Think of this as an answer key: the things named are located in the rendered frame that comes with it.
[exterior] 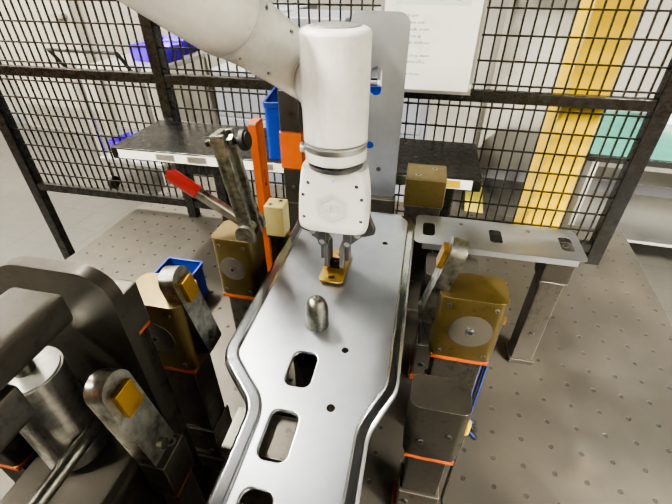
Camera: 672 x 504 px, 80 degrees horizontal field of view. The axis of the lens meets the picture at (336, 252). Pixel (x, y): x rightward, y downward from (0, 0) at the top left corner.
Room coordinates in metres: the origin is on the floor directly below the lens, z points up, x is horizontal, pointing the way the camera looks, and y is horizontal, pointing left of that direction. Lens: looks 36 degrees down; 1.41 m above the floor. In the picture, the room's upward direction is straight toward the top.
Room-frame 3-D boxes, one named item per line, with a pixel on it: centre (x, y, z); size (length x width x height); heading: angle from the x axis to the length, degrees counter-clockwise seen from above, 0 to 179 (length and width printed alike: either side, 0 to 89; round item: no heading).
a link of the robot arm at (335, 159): (0.52, 0.00, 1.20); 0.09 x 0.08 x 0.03; 78
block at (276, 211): (0.62, 0.11, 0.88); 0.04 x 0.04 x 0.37; 78
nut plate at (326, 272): (0.51, 0.00, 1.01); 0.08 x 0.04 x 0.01; 168
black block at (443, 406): (0.28, -0.14, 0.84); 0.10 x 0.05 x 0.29; 78
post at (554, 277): (0.59, -0.40, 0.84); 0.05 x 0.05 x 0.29; 78
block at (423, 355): (0.54, -0.22, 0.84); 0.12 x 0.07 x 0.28; 78
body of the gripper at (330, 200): (0.52, 0.00, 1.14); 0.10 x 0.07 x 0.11; 78
